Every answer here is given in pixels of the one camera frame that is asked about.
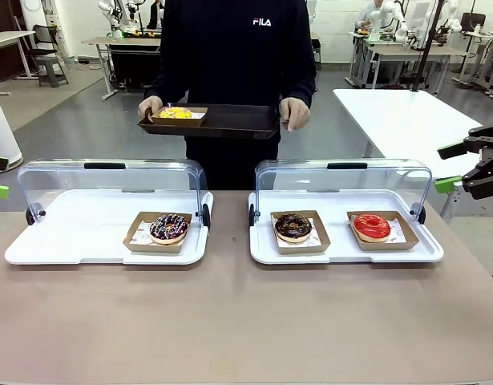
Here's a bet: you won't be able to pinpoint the background person white shirt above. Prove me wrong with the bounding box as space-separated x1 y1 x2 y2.
357 0 387 31

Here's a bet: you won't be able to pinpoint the person right forearm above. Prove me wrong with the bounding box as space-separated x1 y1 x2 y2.
143 66 169 101

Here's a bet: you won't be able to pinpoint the wood top table white legs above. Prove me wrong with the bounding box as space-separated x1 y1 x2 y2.
80 37 163 101

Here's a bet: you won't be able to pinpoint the grey top workbench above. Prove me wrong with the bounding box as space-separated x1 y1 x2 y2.
366 44 468 91

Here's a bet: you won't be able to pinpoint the black office chair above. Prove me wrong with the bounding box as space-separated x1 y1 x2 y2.
31 24 67 61

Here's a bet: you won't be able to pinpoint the person right hand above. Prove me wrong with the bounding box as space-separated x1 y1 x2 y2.
137 95 164 121

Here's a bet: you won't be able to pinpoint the brown paper donut tray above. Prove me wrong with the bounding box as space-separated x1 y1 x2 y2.
346 210 420 252
123 211 194 254
269 209 332 256
149 105 209 128

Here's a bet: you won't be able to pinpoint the person left hand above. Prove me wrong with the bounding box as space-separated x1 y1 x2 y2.
279 97 312 133

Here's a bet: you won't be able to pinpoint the person torso black sweatshirt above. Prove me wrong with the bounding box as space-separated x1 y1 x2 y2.
143 0 317 192

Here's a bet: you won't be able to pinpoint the white side table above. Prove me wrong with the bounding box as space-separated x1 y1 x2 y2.
333 87 484 160

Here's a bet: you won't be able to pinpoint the chocolate glazed donut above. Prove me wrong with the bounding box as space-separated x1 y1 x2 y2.
274 213 313 245

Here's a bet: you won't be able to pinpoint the black cabinet under table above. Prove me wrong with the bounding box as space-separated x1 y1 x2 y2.
109 43 162 88

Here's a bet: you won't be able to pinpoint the person left forearm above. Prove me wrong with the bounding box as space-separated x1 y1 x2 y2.
281 66 317 106

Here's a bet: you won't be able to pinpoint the grey step stool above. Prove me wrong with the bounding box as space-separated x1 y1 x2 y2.
36 55 70 88

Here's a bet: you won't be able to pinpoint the yellow sprinkled donut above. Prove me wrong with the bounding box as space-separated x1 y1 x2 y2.
158 106 192 120

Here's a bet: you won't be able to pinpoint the background person in black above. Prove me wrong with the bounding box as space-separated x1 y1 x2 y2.
147 0 167 31

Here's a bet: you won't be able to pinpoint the dark brown serving tray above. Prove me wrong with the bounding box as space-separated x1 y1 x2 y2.
137 103 280 140

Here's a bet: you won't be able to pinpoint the white display case base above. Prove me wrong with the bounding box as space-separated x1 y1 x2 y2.
249 188 446 265
4 188 214 266

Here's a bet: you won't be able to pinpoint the red glazed donut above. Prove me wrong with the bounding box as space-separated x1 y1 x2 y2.
353 213 391 244

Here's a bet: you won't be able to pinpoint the white cylindrical appliance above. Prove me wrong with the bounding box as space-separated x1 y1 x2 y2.
0 75 24 170

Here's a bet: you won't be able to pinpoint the chocolate donut with coloured sprinkles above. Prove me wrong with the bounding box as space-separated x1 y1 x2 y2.
149 213 190 245

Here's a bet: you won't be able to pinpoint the black camera stand pole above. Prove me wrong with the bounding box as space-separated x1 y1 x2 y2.
410 0 448 94

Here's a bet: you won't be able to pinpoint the clear display case lid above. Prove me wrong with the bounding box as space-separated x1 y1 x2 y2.
249 158 434 228
16 158 212 229

